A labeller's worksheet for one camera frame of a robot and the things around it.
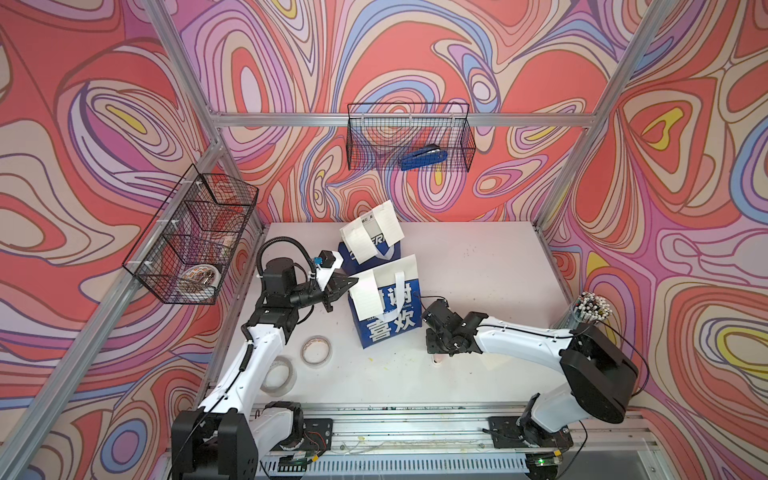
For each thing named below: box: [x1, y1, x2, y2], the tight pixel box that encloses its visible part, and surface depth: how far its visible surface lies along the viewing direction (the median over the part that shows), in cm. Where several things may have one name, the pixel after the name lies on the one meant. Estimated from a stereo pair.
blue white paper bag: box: [355, 254, 422, 349], surface depth 83 cm
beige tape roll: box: [300, 335, 333, 369], surface depth 89 cm
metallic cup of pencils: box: [569, 291, 612, 330], surface depth 78 cm
